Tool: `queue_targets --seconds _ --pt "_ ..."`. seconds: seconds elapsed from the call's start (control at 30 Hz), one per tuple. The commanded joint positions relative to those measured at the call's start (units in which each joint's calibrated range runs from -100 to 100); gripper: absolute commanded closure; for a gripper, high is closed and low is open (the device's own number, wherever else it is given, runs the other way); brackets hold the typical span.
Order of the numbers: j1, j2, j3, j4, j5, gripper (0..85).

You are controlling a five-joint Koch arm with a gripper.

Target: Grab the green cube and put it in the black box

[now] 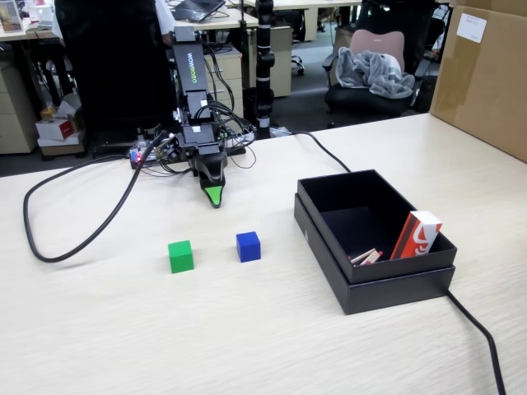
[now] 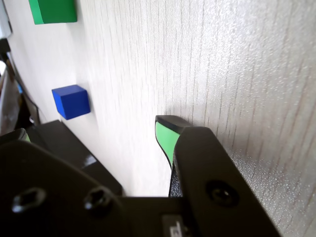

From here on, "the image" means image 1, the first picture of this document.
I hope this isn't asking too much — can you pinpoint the thick black looped cable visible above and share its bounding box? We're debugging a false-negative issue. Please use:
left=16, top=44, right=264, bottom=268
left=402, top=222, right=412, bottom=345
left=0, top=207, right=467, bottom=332
left=23, top=131, right=172, bottom=264

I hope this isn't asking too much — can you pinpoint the tall black chair back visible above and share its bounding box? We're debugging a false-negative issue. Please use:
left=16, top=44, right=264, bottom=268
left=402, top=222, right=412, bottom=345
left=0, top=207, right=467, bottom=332
left=54, top=0, right=178, bottom=133

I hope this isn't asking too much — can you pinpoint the white shipping label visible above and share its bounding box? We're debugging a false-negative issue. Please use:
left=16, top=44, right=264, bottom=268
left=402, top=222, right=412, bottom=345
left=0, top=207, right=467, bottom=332
left=456, top=12, right=487, bottom=43

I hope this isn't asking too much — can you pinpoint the thin black stand pole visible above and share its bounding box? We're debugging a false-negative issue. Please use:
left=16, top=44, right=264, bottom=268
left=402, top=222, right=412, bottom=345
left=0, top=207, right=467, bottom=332
left=238, top=0, right=252, bottom=90

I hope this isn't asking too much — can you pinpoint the blue cube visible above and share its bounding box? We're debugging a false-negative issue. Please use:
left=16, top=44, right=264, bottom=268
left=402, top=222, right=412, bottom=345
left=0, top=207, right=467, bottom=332
left=236, top=230, right=262, bottom=263

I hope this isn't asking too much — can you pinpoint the large brown cardboard box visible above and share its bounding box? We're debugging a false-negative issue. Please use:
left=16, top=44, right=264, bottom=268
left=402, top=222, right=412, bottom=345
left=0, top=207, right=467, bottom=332
left=427, top=0, right=527, bottom=164

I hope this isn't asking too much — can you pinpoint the framed picture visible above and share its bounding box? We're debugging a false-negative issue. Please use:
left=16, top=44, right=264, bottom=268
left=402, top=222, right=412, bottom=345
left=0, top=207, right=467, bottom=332
left=0, top=0, right=22, bottom=33

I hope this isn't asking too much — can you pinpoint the black open box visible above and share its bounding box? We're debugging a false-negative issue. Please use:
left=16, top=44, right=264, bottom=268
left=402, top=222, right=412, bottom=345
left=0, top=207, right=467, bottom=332
left=293, top=193, right=456, bottom=316

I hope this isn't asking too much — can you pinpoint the thick black long cable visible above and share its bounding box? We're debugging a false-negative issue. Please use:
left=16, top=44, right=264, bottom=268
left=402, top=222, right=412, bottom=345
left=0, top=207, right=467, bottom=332
left=287, top=131, right=506, bottom=395

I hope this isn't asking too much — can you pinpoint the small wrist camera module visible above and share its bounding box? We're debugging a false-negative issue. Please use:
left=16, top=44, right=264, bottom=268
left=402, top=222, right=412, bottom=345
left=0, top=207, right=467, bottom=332
left=155, top=137, right=183, bottom=162

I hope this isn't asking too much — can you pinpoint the red and white matchbox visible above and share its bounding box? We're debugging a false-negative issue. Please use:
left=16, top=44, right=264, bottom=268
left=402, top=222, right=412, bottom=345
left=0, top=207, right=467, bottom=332
left=389, top=211, right=444, bottom=261

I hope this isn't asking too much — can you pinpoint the grey crumpled blanket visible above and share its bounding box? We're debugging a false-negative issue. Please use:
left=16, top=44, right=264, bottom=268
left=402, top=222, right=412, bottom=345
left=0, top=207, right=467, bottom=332
left=337, top=47, right=416, bottom=100

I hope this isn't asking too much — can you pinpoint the black office chair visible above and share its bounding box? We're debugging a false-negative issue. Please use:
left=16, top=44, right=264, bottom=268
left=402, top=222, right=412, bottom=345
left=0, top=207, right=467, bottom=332
left=322, top=28, right=429, bottom=128

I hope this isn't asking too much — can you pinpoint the thin black wire bundle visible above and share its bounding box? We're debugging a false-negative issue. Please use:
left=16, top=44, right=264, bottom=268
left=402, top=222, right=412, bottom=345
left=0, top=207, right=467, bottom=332
left=197, top=36, right=259, bottom=170

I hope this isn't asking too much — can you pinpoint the beige drawer cabinet with handles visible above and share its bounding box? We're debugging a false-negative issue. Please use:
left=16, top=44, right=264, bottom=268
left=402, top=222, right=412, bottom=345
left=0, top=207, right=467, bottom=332
left=203, top=45, right=244, bottom=120

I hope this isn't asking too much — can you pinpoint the pink chair back cushion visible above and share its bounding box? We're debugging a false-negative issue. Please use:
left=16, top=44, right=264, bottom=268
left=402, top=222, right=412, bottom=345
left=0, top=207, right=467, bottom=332
left=349, top=29, right=407, bottom=73

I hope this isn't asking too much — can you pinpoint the controller circuit board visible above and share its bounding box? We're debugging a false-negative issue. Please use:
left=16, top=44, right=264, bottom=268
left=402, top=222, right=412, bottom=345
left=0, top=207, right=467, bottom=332
left=129, top=142, right=166, bottom=170

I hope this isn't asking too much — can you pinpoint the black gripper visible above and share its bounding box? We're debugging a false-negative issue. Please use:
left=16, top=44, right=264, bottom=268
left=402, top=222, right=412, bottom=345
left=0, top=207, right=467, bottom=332
left=177, top=123, right=228, bottom=209

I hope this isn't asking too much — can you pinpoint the narrow beige cabinet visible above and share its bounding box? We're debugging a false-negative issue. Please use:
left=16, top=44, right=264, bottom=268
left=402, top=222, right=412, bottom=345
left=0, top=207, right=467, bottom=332
left=269, top=25, right=294, bottom=99

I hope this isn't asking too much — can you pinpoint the thick black segmented pole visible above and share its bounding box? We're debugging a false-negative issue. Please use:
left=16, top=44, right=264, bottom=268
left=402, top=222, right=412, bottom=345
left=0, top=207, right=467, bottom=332
left=254, top=0, right=276, bottom=139

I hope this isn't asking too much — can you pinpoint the white and red small box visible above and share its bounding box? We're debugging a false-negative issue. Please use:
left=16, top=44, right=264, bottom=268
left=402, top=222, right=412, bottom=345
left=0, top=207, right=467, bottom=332
left=35, top=117, right=82, bottom=143

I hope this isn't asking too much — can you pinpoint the flat brown cardboard carton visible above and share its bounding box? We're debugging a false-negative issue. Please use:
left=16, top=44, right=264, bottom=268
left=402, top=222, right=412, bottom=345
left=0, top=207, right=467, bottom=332
left=37, top=135, right=87, bottom=158

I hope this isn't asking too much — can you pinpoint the black laptop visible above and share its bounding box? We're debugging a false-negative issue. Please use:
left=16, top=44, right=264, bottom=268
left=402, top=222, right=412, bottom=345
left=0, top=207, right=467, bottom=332
left=170, top=0, right=226, bottom=22

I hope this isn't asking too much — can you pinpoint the green cube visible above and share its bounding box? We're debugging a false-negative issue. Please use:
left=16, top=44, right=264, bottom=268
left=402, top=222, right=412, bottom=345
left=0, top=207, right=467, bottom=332
left=167, top=239, right=194, bottom=274

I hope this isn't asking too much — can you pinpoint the wide beige drawer cabinet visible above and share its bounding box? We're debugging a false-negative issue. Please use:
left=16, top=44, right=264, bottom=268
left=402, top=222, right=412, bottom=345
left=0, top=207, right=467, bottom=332
left=0, top=61, right=40, bottom=156

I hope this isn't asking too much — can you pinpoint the black cardboard box tray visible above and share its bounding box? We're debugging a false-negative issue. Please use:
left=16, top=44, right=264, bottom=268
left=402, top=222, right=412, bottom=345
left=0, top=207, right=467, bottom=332
left=296, top=168, right=458, bottom=285

